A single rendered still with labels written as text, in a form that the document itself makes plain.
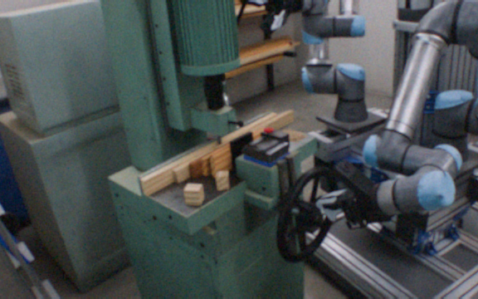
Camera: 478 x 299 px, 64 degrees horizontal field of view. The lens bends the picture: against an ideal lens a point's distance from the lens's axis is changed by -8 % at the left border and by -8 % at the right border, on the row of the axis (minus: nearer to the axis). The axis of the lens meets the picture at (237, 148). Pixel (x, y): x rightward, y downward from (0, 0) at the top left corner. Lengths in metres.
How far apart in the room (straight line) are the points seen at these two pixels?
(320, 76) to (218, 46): 0.70
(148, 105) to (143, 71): 0.12
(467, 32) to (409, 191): 0.44
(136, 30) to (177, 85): 0.21
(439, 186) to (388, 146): 0.19
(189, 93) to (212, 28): 0.26
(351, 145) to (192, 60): 0.88
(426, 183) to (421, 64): 0.34
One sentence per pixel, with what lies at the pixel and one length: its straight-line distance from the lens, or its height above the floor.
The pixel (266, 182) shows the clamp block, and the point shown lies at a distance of 1.14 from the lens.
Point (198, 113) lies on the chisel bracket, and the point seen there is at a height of 1.06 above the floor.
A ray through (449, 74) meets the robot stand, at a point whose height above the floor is 1.06.
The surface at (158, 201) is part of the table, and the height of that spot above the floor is 0.90.
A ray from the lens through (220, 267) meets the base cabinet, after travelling 1.25.
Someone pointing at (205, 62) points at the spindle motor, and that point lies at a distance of 1.15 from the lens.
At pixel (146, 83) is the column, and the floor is 1.16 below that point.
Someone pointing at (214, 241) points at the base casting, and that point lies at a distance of 1.18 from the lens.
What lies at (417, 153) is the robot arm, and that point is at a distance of 0.96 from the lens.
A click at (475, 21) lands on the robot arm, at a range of 1.10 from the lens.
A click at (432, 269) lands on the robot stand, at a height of 0.22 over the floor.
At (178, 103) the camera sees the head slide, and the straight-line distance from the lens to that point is 1.29.
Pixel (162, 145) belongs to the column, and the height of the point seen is 0.94.
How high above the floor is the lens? 1.49
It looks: 25 degrees down
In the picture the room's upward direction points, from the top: 6 degrees counter-clockwise
